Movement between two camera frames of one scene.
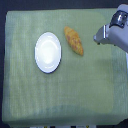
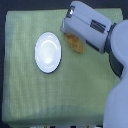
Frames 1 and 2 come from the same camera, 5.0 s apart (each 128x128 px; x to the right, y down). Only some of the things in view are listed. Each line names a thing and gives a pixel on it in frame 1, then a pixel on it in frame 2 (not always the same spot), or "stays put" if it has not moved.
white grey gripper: x=116 y=32 → x=83 y=21
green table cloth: x=87 y=88 stays put
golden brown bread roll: x=74 y=40 stays put
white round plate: x=48 y=52 stays put
